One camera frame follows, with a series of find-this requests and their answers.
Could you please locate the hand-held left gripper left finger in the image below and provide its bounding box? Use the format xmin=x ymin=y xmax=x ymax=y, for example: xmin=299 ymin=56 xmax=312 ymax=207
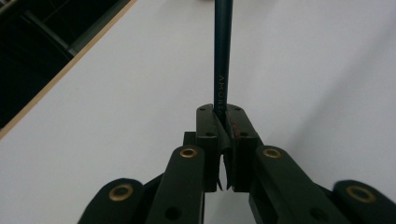
xmin=195 ymin=104 xmax=233 ymax=192

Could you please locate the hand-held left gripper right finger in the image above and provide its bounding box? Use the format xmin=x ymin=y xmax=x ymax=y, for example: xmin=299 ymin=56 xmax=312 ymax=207
xmin=224 ymin=103 xmax=264 ymax=192

